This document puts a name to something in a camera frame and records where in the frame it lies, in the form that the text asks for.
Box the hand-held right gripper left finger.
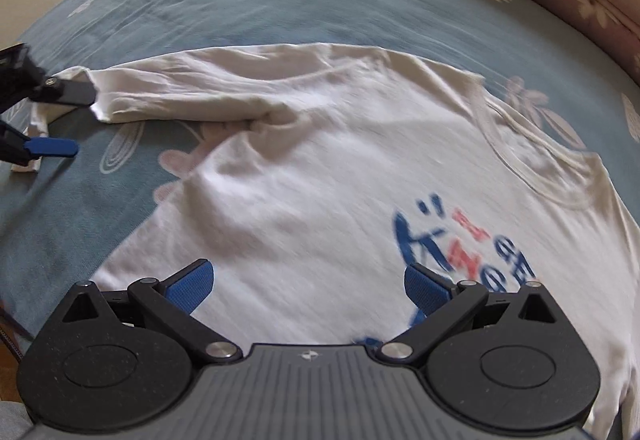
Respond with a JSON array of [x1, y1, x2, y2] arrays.
[[60, 259, 243, 366]]

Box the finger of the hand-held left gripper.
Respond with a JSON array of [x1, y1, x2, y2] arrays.
[[0, 120, 79, 165], [0, 44, 97, 109]]

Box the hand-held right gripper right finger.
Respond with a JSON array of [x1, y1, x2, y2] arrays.
[[376, 263, 558, 366]]

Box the white printed t-shirt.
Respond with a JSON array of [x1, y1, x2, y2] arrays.
[[50, 42, 640, 440]]

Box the bed with blue floral sheet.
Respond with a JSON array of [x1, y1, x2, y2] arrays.
[[0, 0, 640, 361]]

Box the person's left leg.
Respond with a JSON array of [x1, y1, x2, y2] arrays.
[[0, 399, 26, 440]]

